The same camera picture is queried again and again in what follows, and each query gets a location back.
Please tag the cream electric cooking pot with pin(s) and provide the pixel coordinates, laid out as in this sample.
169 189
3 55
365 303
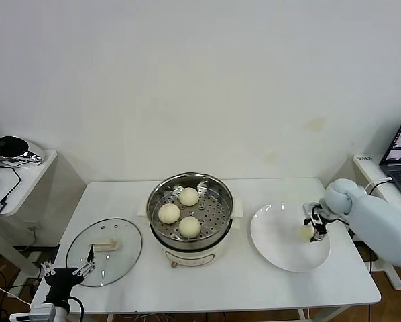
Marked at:
190 256

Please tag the white side table with laptop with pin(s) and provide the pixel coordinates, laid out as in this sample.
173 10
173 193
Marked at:
368 169

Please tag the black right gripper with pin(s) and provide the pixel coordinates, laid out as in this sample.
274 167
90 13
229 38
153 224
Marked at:
319 218

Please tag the shiny chrome helmet-shaped object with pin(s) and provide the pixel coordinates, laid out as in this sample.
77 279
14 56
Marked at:
12 150

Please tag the white wall socket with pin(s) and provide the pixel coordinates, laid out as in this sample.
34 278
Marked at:
31 228

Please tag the stainless steel steamer basket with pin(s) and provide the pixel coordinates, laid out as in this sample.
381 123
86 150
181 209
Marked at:
210 214

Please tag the white side table with chrome object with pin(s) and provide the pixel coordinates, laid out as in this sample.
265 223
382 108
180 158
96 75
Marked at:
29 181

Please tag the white steamed baozi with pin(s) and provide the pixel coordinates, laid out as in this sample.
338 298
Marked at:
189 227
169 213
303 234
188 197

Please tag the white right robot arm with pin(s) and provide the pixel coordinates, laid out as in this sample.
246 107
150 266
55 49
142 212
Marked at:
375 221

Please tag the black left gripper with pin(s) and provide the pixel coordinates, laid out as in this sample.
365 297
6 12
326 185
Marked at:
61 278

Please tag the white round plate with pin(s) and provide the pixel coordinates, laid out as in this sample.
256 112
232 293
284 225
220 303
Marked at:
277 241

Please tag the white label sticker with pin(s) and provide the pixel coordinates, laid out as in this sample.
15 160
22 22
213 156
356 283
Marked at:
363 158

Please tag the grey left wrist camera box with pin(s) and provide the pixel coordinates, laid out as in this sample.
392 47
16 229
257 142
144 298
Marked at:
41 312

